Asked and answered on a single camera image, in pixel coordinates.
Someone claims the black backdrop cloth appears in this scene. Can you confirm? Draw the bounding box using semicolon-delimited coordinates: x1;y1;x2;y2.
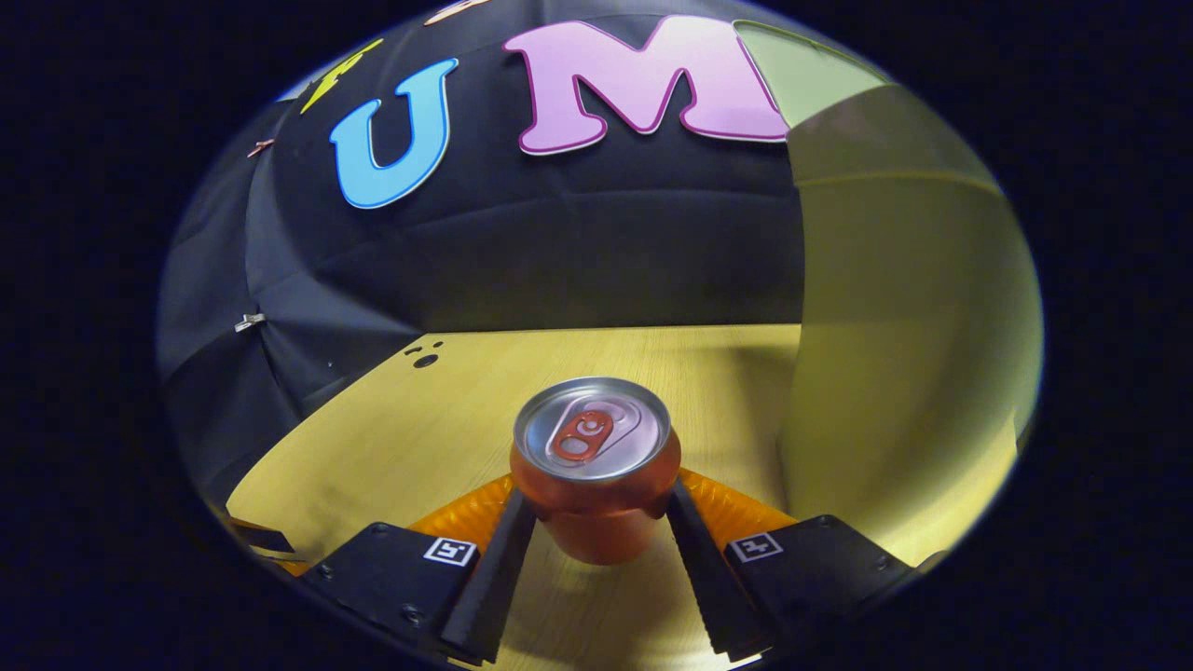
157;0;807;509

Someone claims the wooden desktop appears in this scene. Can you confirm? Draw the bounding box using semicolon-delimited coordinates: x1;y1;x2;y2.
226;324;807;671

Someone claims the green desktop garbage bin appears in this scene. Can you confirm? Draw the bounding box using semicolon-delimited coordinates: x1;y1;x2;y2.
734;19;1045;569

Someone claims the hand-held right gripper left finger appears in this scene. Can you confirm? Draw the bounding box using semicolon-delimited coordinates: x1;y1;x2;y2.
303;473;540;666

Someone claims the orange pop can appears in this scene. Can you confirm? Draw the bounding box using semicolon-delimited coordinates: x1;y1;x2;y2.
509;377;683;567

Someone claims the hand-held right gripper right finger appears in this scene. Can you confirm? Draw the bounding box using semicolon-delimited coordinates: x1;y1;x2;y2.
664;466;919;664

